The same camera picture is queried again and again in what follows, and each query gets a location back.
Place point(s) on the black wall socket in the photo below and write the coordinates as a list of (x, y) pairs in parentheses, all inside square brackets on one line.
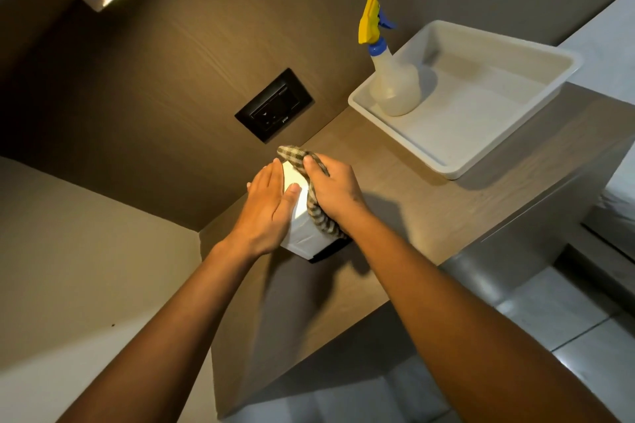
[(274, 105)]

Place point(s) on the striped cleaning cloth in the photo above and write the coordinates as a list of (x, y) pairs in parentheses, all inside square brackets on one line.
[(313, 209)]

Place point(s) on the grey drawer cabinet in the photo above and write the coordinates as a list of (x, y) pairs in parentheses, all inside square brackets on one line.
[(521, 239)]

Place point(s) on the person's left forearm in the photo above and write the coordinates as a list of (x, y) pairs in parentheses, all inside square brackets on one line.
[(168, 328)]

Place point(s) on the white box-shaped appliance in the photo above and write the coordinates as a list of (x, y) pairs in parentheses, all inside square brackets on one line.
[(300, 234)]

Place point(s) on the bed with white sheet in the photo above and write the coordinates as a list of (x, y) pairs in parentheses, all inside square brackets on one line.
[(615, 41)]

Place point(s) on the white plastic tray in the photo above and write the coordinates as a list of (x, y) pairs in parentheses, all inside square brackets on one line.
[(476, 115)]

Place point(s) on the person's right forearm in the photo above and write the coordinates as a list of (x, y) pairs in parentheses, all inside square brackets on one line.
[(461, 338)]

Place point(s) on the spray bottle with yellow trigger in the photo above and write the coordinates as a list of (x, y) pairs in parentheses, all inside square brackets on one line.
[(394, 85)]

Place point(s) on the person's left hand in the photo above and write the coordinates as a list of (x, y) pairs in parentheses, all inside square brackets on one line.
[(263, 219)]

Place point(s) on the person's right hand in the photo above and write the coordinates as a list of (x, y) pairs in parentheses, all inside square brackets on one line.
[(340, 194)]

